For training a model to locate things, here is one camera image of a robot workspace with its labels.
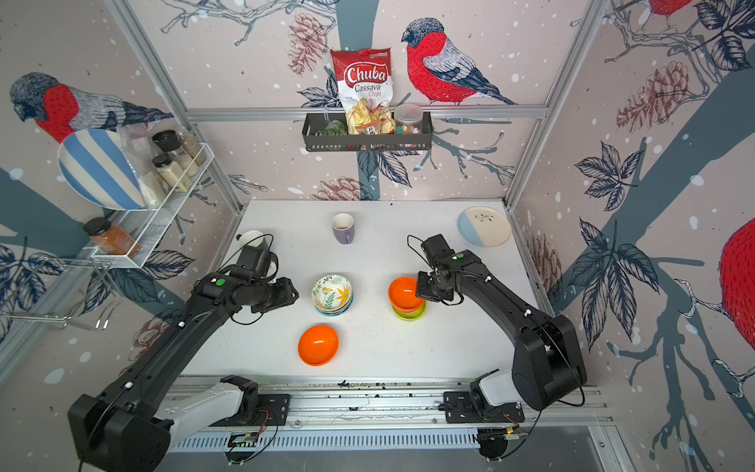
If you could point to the green item in basket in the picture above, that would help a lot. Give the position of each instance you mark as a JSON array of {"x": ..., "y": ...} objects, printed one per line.
[{"x": 335, "y": 128}]

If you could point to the orange plastic bowl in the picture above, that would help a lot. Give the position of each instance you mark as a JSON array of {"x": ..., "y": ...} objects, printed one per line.
[
  {"x": 318, "y": 345},
  {"x": 403, "y": 295}
]

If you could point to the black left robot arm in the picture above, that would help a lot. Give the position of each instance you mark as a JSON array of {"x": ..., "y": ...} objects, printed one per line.
[{"x": 124, "y": 428}]

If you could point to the orange plastic bowl front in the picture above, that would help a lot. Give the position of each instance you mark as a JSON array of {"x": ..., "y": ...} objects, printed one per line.
[{"x": 318, "y": 345}]

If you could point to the blue white striped plate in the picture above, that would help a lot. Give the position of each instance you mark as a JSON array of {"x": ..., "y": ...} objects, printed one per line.
[{"x": 95, "y": 167}]

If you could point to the clear wire wall rack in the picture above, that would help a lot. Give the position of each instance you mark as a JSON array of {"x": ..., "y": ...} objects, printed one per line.
[{"x": 162, "y": 204}]

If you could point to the black wall basket shelf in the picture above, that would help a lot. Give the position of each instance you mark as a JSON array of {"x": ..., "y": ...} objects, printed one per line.
[{"x": 315, "y": 138}]

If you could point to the blue white ceramic plate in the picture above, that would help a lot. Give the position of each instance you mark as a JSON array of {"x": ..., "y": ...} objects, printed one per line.
[{"x": 484, "y": 227}]

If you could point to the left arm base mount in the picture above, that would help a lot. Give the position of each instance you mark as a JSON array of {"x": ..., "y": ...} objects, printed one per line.
[{"x": 253, "y": 407}]

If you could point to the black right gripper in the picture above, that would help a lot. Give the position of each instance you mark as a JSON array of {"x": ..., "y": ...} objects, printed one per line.
[{"x": 423, "y": 293}]

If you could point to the clear candy jar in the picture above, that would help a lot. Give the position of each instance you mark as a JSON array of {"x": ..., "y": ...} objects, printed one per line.
[{"x": 408, "y": 119}]

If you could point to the dark green faceted cup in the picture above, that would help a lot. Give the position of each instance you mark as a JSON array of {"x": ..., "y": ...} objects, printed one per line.
[{"x": 252, "y": 238}]

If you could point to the Chuba cassava chips bag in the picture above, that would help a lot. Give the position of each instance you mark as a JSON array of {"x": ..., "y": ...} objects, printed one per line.
[{"x": 365, "y": 89}]

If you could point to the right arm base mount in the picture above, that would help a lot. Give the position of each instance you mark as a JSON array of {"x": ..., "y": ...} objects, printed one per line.
[{"x": 478, "y": 407}]

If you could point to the yellow flower ceramic bowl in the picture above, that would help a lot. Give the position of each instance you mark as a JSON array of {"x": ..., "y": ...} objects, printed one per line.
[{"x": 332, "y": 292}]

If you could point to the black lid spice jar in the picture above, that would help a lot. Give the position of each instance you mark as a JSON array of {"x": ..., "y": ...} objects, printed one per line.
[
  {"x": 169, "y": 142},
  {"x": 172, "y": 173}
]

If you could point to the lime green plastic bowl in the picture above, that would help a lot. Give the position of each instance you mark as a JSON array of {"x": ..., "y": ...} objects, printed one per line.
[{"x": 411, "y": 315}]

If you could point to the purple ceramic mug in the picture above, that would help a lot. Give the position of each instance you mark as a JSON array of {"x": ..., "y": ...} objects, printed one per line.
[{"x": 343, "y": 228}]

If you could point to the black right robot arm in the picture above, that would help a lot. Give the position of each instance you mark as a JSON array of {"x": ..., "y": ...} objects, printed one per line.
[{"x": 547, "y": 363}]

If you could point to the blue yellow patterned bowl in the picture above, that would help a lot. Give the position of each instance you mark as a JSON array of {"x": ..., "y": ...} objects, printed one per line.
[{"x": 334, "y": 313}]

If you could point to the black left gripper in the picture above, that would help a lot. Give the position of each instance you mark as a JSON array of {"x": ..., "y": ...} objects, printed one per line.
[{"x": 288, "y": 294}]

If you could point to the orange spice jar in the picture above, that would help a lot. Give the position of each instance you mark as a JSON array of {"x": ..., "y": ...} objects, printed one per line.
[{"x": 111, "y": 238}]

